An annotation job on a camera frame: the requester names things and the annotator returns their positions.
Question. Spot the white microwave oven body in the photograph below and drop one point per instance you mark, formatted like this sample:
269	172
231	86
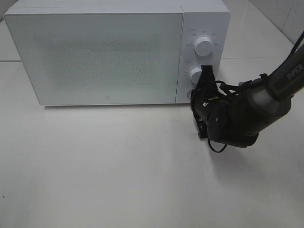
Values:
200	17

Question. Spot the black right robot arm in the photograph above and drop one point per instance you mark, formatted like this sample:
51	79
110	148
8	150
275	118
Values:
235	114

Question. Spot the round white door button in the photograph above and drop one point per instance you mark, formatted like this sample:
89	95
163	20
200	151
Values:
189	94

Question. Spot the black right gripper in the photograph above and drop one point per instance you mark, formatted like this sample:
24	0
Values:
211	105

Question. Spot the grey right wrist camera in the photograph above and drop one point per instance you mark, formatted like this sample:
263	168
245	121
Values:
201	126

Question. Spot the white microwave door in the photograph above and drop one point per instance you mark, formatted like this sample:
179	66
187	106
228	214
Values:
98	59

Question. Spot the white microwave knob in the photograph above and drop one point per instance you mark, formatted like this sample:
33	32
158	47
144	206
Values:
203	45
195	74

